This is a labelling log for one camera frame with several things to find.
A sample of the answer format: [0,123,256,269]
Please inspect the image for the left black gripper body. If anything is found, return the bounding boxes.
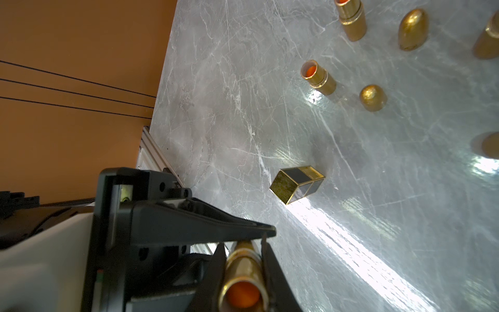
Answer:
[81,168,218,311]

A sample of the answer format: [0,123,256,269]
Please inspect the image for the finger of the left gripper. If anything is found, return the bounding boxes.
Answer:
[130,198,276,247]
[125,250,215,311]

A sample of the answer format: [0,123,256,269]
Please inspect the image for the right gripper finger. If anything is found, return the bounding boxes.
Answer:
[261,236,303,312]

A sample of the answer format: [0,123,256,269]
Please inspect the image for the gold lipstick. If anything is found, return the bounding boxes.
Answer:
[300,60,337,96]
[473,11,498,60]
[218,240,269,311]

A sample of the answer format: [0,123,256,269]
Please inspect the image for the gold lipstick cap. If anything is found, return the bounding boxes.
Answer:
[481,132,499,159]
[359,85,387,112]
[398,9,429,51]

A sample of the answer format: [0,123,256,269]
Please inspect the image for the gold lipstick base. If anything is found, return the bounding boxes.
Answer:
[335,0,367,42]

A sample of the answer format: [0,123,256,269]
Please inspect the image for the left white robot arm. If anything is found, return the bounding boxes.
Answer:
[1,168,288,311]

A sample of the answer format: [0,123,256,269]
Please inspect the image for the gold black square box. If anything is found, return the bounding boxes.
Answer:
[270,166,326,205]

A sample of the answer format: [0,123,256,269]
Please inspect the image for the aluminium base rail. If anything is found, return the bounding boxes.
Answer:
[136,126,217,256]

